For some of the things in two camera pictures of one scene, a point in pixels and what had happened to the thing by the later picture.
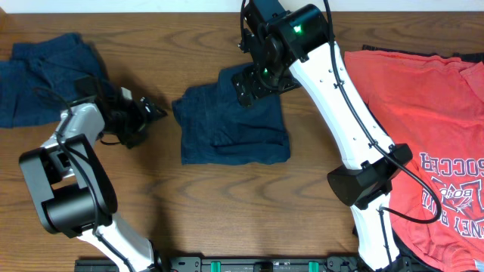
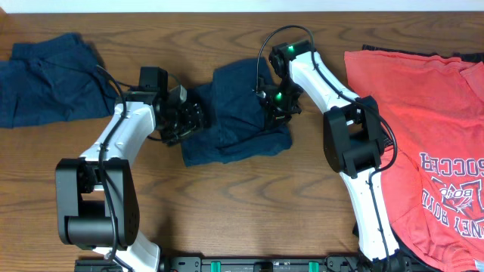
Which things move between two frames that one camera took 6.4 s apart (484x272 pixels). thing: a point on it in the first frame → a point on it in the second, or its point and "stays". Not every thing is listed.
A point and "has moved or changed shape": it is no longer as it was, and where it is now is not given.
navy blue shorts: [216, 129] has moved or changed shape
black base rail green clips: [224, 264] stays
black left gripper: [142, 119] → [192, 122]
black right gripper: [261, 88] → [272, 115]
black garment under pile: [469, 57] stays
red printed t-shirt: [435, 105] stays
